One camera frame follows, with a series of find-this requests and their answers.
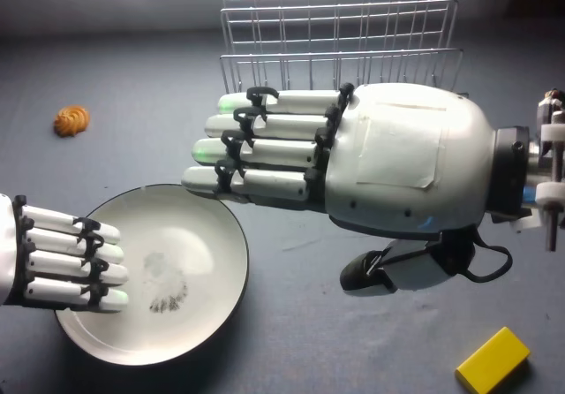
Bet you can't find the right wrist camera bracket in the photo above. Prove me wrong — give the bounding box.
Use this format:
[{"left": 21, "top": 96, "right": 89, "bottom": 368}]
[{"left": 511, "top": 87, "right": 565, "bottom": 254}]

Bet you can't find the silver wire plate rack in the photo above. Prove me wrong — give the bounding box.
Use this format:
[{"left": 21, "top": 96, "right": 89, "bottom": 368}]
[{"left": 218, "top": 0, "right": 469, "bottom": 100}]

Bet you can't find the white plate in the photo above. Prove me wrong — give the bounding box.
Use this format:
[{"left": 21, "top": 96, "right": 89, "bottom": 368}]
[{"left": 53, "top": 184, "right": 249, "bottom": 367}]

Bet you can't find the yellow rectangular block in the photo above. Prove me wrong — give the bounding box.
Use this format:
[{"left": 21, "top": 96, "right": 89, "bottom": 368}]
[{"left": 455, "top": 326, "right": 532, "bottom": 394}]

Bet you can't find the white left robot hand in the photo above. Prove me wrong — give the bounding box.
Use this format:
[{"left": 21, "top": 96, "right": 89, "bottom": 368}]
[{"left": 0, "top": 193, "right": 131, "bottom": 314}]

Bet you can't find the orange swirl cookie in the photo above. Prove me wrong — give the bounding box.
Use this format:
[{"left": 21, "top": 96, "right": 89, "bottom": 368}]
[{"left": 53, "top": 105, "right": 92, "bottom": 139}]

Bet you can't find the thin black cable loop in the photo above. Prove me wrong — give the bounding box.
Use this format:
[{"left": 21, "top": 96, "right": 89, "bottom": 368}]
[{"left": 463, "top": 230, "right": 513, "bottom": 283}]

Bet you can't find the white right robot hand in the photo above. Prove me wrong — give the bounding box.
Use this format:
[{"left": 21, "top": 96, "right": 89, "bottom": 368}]
[{"left": 180, "top": 82, "right": 495, "bottom": 298}]

